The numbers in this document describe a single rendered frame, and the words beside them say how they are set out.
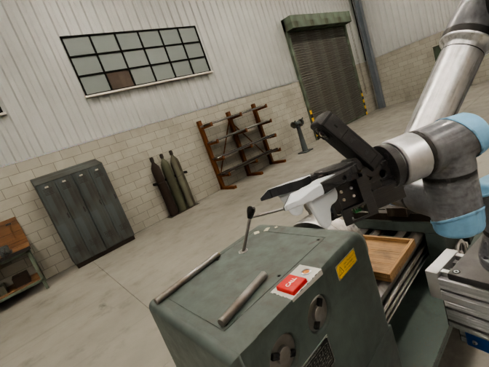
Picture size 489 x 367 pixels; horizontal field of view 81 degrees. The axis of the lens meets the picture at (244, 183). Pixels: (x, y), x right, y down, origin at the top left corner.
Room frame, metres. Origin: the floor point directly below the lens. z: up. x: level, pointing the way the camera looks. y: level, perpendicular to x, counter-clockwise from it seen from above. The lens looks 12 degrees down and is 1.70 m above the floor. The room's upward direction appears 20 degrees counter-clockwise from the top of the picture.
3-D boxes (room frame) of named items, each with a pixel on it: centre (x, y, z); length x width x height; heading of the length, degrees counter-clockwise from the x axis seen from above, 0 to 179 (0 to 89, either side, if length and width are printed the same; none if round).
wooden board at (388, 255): (1.30, -0.45, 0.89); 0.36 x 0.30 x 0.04; 38
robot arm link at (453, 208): (0.46, -0.32, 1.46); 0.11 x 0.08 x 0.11; 7
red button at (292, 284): (0.68, -0.03, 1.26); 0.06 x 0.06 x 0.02; 38
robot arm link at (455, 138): (0.44, -0.32, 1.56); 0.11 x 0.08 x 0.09; 97
